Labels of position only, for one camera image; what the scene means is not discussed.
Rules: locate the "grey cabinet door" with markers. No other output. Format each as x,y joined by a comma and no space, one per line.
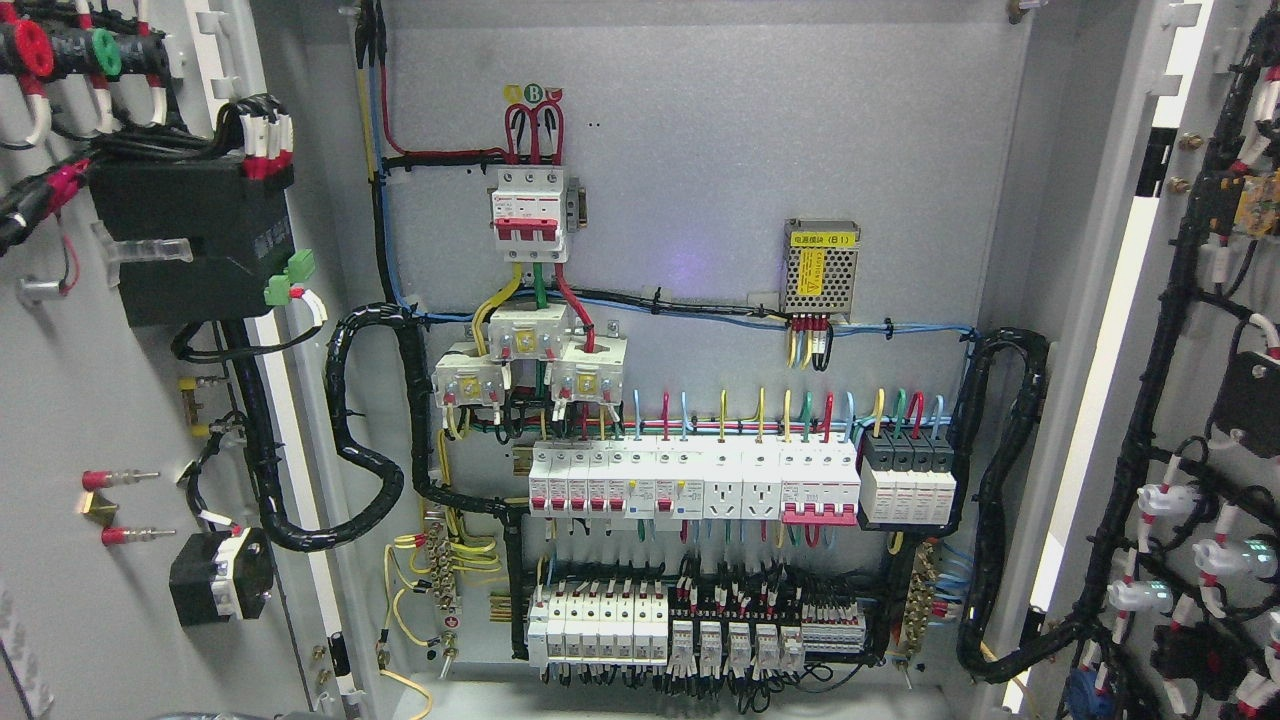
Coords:
1122,505
84,391

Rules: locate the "black white surge protector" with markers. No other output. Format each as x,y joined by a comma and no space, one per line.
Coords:
906,481

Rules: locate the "red indicator lamp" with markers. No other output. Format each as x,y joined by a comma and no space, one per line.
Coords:
26,54

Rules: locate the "green indicator lamp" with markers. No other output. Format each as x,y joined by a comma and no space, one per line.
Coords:
105,64

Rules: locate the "red three pole main breaker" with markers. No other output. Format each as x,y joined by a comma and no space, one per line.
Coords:
530,214

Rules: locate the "white breaker and socket row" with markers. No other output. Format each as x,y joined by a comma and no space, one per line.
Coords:
696,479

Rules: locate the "black digital power meter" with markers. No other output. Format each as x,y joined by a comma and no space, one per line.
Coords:
202,240

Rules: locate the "white current transformer block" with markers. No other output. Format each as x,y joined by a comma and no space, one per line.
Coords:
521,340

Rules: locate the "metal mesh power supply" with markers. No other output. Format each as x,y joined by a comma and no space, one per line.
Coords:
820,270

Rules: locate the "white lower breaker row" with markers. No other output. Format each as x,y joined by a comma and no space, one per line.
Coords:
614,622

